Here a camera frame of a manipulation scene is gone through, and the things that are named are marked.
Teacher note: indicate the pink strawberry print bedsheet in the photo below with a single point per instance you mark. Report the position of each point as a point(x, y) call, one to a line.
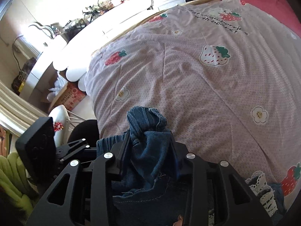
point(226, 76)

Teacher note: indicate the blue denim pants lace trim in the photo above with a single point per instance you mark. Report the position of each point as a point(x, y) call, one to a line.
point(142, 196)

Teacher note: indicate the pink folded quilt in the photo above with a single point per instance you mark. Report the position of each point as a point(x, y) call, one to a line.
point(280, 10)

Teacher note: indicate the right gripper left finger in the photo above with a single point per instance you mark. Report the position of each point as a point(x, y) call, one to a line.
point(82, 192)

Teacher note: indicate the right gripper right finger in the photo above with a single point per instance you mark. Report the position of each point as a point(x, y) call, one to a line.
point(207, 193)

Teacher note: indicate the white desk with clutter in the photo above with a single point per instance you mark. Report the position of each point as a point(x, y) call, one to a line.
point(73, 56)

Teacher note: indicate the green sleeve with fleece cuff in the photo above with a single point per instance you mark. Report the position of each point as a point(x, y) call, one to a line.
point(15, 186)

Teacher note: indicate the red cardboard box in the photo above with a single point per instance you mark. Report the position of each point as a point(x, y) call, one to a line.
point(69, 96)

